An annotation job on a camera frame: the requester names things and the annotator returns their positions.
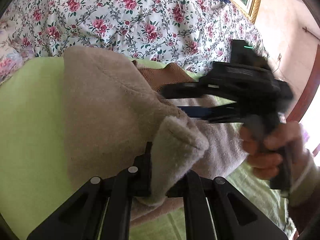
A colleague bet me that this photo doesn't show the beige knit sweater brown trim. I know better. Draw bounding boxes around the beige knit sweater brown trim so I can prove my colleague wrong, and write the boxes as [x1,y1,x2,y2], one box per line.
[63,46,247,226]

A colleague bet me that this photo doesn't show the person's right hand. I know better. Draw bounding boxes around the person's right hand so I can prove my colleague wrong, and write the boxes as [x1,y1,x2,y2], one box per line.
[240,121,309,181]

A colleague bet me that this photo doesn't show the white pink floral quilt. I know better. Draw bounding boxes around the white pink floral quilt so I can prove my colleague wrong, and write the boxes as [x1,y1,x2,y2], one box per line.
[1,0,267,73]

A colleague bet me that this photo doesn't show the light green bed sheet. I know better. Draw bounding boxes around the light green bed sheet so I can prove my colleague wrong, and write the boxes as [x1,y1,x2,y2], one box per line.
[1,57,296,239]

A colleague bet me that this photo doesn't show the pastel floral ruffled pillow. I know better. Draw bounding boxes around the pastel floral ruffled pillow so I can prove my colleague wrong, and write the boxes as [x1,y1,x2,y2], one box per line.
[1,20,35,84]

